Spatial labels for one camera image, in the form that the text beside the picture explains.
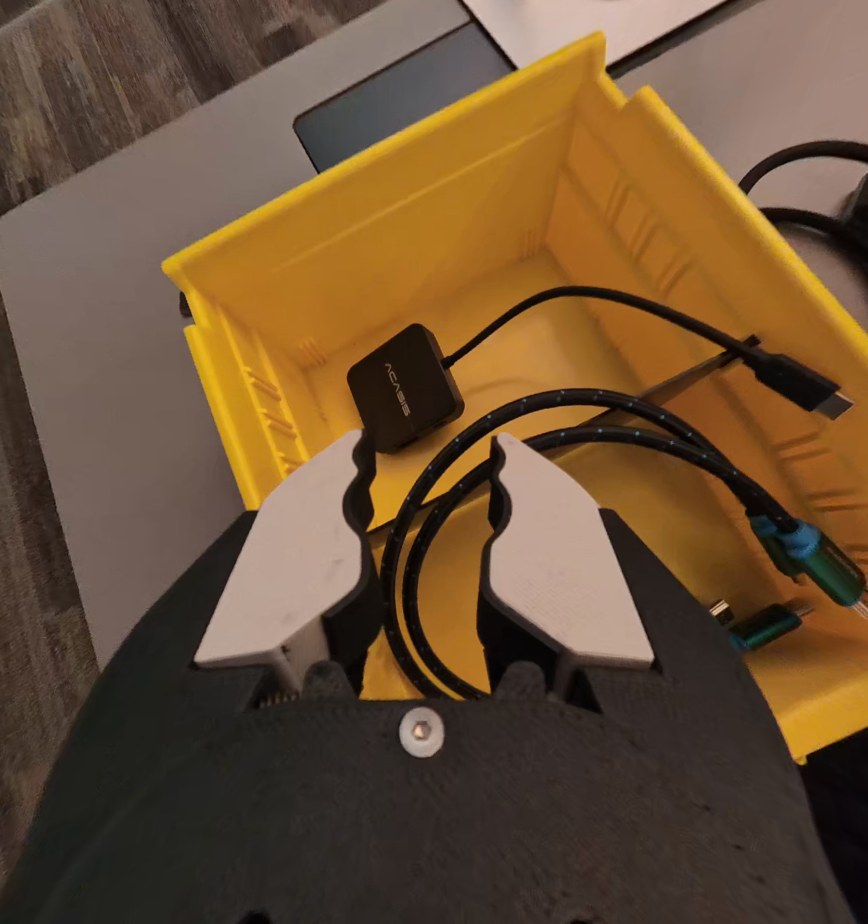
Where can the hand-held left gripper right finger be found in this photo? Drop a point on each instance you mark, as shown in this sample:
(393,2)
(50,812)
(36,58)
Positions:
(557,570)

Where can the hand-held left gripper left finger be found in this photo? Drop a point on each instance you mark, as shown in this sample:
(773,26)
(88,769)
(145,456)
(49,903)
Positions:
(297,556)

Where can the yellow plastic bin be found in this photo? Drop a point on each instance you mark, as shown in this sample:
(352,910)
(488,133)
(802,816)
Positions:
(441,252)

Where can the black square hub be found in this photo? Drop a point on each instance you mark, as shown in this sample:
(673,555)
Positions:
(405,386)

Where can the black textured pad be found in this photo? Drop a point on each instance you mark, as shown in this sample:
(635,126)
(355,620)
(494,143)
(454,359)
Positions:
(852,830)

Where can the white sign stand base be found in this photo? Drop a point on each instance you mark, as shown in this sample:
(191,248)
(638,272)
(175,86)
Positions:
(585,21)

